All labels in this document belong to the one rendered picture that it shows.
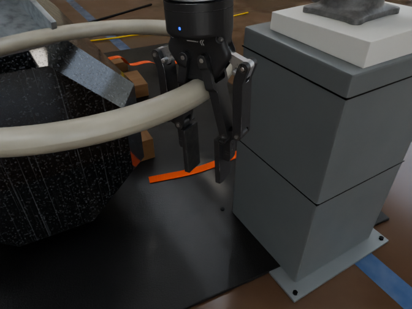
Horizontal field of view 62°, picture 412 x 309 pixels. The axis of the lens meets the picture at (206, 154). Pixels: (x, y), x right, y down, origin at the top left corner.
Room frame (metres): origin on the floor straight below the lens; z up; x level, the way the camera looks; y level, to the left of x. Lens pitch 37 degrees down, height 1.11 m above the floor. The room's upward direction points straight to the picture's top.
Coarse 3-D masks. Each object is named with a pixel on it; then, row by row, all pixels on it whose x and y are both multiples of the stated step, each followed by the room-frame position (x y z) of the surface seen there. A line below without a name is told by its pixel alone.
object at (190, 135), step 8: (184, 128) 0.39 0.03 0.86; (192, 128) 0.40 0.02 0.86; (184, 136) 0.38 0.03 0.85; (192, 136) 0.39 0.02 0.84; (184, 144) 0.38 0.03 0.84; (192, 144) 0.39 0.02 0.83; (184, 152) 0.38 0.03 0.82; (192, 152) 0.39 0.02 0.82; (184, 160) 0.38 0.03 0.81; (192, 160) 0.39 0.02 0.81; (192, 168) 0.39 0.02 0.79
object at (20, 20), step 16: (0, 0) 0.82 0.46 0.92; (16, 0) 0.83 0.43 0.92; (32, 0) 0.77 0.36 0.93; (0, 16) 0.76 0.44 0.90; (16, 16) 0.77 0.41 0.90; (32, 16) 0.77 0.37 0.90; (48, 16) 0.72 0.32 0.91; (0, 32) 0.70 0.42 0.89; (16, 32) 0.71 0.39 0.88; (32, 48) 0.68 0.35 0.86
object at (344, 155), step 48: (288, 48) 0.87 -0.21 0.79; (288, 96) 0.84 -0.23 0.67; (336, 96) 0.72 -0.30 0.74; (384, 96) 0.77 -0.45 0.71; (240, 144) 1.01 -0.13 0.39; (288, 144) 0.82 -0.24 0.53; (336, 144) 0.70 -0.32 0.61; (384, 144) 0.82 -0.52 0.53; (240, 192) 0.99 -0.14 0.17; (288, 192) 0.79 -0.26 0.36; (336, 192) 0.73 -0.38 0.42; (384, 192) 0.88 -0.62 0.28; (288, 240) 0.75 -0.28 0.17; (336, 240) 0.78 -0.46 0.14; (384, 240) 0.88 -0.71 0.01; (288, 288) 0.67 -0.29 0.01
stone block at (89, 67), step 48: (48, 0) 1.93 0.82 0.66; (48, 48) 0.97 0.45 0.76; (96, 48) 1.35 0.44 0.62; (0, 96) 0.86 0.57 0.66; (48, 96) 0.91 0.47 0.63; (96, 96) 0.98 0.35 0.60; (96, 144) 0.96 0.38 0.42; (0, 192) 0.81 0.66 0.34; (48, 192) 0.87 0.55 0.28; (96, 192) 0.94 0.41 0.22; (0, 240) 0.78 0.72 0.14
